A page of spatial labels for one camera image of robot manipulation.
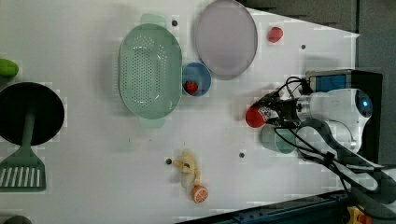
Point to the red ketchup bottle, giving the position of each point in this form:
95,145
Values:
257,116

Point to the green mug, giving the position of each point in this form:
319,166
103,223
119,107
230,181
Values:
280,140

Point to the silver black toaster oven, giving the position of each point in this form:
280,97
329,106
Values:
370,83

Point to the yellow red clamp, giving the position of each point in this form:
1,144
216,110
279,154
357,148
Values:
357,216

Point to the blue metal frame rail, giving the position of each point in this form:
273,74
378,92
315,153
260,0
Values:
326,208

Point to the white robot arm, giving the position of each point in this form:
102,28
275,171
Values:
327,128

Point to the grey object at corner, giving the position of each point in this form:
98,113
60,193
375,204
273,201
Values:
18,220

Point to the green perforated colander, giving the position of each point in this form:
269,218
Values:
150,66

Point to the green toy vegetable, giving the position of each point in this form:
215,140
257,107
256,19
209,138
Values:
8,68

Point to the green slotted spatula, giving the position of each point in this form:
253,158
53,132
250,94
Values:
23,171

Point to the grey round plate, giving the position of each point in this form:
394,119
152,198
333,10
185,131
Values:
226,38

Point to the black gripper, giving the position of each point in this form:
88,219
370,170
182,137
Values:
286,115

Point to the small blue bowl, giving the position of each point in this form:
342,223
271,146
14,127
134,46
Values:
199,73

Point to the peeled toy banana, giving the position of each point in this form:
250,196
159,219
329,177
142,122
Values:
187,165

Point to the strawberry in blue bowl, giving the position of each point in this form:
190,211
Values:
191,87

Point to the strawberry on table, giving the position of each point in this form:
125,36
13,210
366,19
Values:
275,34

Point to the orange slice toy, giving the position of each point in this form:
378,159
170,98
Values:
199,194

